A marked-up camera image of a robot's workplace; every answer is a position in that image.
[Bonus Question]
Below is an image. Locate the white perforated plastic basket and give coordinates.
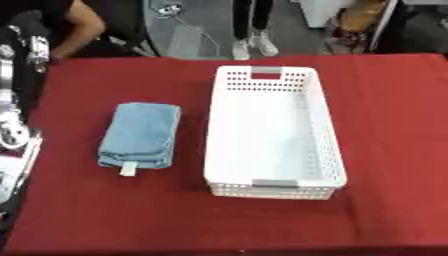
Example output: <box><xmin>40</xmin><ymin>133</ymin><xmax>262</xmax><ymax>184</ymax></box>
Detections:
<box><xmin>201</xmin><ymin>65</ymin><xmax>350</xmax><ymax>201</ymax></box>

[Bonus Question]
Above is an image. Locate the folded blue towel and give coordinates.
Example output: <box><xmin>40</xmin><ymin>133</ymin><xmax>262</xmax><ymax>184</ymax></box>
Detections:
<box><xmin>96</xmin><ymin>102</ymin><xmax>184</xmax><ymax>177</ymax></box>

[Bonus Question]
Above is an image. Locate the person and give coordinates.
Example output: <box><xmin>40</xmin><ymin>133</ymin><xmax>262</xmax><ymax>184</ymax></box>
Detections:
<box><xmin>0</xmin><ymin>0</ymin><xmax>161</xmax><ymax>64</ymax></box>
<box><xmin>229</xmin><ymin>0</ymin><xmax>282</xmax><ymax>61</ymax></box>

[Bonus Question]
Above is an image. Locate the white cabinet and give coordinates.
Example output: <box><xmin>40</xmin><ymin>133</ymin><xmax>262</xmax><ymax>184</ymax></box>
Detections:
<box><xmin>297</xmin><ymin>0</ymin><xmax>359</xmax><ymax>29</ymax></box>

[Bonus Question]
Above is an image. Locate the brown patterned bag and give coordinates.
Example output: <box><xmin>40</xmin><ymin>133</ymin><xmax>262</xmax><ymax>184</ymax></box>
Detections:
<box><xmin>322</xmin><ymin>0</ymin><xmax>405</xmax><ymax>56</ymax></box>

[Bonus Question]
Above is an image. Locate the white cable on floor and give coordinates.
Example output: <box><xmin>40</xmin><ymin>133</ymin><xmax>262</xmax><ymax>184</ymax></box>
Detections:
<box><xmin>148</xmin><ymin>0</ymin><xmax>224</xmax><ymax>58</ymax></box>

